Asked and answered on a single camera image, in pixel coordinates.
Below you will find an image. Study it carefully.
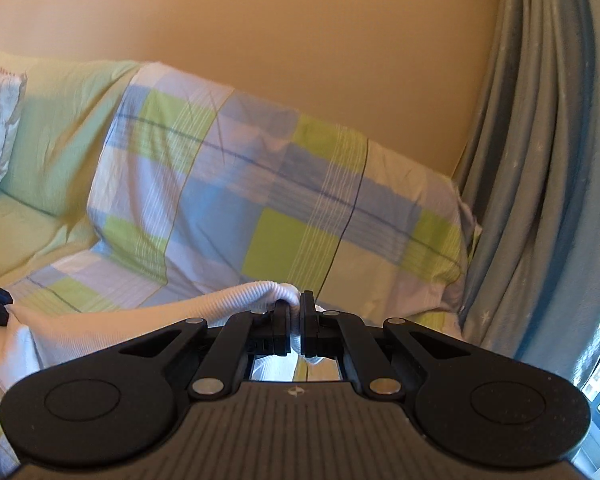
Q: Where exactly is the white ribbed garment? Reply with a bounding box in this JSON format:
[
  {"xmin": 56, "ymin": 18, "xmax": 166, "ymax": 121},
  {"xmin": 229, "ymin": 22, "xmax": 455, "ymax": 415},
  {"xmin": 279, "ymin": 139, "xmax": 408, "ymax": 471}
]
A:
[{"xmin": 0, "ymin": 281, "xmax": 300, "ymax": 401}]

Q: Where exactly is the green sofa cover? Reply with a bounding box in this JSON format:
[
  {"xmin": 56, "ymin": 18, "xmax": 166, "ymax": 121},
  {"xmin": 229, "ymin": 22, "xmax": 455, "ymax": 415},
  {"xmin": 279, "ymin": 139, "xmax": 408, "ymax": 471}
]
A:
[{"xmin": 0, "ymin": 53, "xmax": 140, "ymax": 284}]

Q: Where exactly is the plaid blue green bedsheet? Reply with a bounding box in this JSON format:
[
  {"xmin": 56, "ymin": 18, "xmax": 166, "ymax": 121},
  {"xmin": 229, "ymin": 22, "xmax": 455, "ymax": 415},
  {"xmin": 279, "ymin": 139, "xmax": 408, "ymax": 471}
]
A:
[{"xmin": 0, "ymin": 60, "xmax": 481, "ymax": 478}]

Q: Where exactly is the teal star curtain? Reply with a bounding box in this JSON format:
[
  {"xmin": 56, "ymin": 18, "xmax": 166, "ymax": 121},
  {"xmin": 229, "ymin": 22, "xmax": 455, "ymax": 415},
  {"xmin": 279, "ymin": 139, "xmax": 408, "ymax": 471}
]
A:
[{"xmin": 454, "ymin": 0, "xmax": 600, "ymax": 386}]

